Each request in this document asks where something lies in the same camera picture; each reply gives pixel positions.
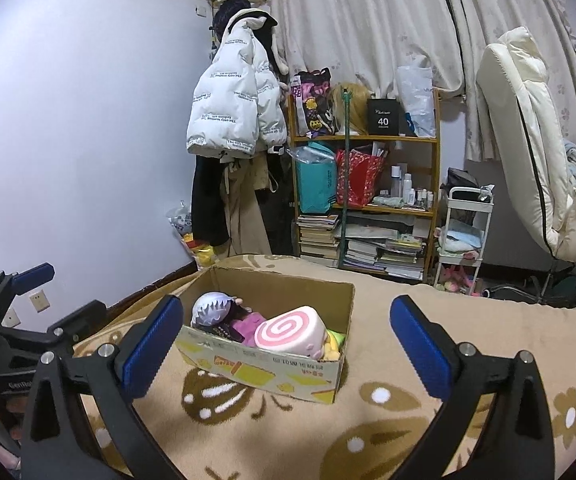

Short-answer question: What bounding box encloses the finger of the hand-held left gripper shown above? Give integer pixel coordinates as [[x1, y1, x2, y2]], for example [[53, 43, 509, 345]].
[[0, 300, 108, 358], [0, 261, 54, 311]]

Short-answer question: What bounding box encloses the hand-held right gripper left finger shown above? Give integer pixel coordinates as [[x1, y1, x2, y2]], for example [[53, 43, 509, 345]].
[[20, 294, 185, 480]]

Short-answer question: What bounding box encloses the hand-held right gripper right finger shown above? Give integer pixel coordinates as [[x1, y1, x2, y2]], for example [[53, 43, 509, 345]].
[[389, 294, 556, 480]]

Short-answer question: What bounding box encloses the purple and white plush doll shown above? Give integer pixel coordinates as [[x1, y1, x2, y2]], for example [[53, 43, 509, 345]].
[[191, 292, 246, 335]]

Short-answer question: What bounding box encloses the yellow dog plush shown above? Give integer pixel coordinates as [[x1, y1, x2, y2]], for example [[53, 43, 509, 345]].
[[322, 329, 345, 362]]

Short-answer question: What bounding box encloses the pink fluffy plush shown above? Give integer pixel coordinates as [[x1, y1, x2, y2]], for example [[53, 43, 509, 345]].
[[232, 310, 269, 347]]

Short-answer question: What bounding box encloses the printed cardboard box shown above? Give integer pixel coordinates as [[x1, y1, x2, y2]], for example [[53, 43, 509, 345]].
[[175, 266, 356, 405]]

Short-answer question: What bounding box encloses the pink swirl roll plush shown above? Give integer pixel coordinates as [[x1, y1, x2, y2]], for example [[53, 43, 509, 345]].
[[254, 305, 329, 360]]

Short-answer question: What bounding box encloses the pile of books and papers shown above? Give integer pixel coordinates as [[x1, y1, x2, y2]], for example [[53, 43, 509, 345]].
[[340, 220, 426, 281]]

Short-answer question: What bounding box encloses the plastic bag of small goods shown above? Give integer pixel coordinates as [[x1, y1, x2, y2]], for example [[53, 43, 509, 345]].
[[167, 202, 216, 267]]

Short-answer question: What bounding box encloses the beige patterned blanket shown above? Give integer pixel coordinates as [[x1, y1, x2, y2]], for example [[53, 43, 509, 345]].
[[70, 254, 576, 480]]

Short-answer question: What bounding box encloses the white trolley cart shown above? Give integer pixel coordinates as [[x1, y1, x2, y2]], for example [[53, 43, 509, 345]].
[[433, 186, 495, 296]]

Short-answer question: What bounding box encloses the stack of books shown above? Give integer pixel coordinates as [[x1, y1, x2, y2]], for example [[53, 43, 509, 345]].
[[297, 214, 341, 261]]

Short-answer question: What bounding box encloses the black hanging coat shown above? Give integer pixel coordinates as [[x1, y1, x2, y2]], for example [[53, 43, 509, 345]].
[[191, 152, 231, 248]]

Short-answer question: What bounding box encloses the row of cosmetic bottles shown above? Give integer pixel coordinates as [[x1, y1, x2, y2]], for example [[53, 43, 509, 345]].
[[390, 165, 436, 206]]

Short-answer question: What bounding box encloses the beige hanging coat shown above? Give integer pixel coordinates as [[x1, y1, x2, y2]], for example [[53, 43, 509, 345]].
[[220, 157, 273, 256]]

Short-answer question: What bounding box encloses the black bag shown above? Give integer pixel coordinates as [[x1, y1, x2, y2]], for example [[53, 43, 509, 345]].
[[445, 167, 481, 191]]

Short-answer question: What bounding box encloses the red patterned bag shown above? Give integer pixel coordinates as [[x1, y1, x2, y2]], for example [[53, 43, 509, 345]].
[[335, 147, 386, 207]]

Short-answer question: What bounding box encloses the thin green pole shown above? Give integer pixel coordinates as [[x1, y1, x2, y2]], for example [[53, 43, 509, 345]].
[[339, 89, 355, 267]]

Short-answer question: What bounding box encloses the teal bag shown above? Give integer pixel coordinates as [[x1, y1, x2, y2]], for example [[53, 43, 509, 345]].
[[295, 142, 339, 214]]

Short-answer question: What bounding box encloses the wooden bookshelf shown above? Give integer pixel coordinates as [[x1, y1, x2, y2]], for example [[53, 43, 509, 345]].
[[287, 87, 441, 281]]

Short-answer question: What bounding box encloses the white recliner chair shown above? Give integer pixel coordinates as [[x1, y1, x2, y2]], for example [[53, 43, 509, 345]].
[[475, 26, 576, 263]]

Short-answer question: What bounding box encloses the black gift box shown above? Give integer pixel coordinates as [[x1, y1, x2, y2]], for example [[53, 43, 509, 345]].
[[366, 97, 400, 137]]

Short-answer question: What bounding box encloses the blond wig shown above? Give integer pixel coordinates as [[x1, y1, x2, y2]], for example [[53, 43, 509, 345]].
[[330, 82, 373, 136]]

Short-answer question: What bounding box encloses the clear plastic bag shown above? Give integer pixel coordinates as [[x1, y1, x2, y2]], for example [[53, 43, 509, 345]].
[[396, 65, 438, 138]]

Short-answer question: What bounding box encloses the white puffer jacket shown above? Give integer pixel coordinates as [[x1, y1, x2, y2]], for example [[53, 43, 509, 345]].
[[186, 8, 289, 160]]

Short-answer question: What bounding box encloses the colourful printed bag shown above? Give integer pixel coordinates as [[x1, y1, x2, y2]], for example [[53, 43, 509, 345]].
[[290, 66, 336, 138]]

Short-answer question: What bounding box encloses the floral curtain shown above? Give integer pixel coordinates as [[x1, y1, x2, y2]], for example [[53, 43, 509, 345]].
[[263, 0, 576, 163]]

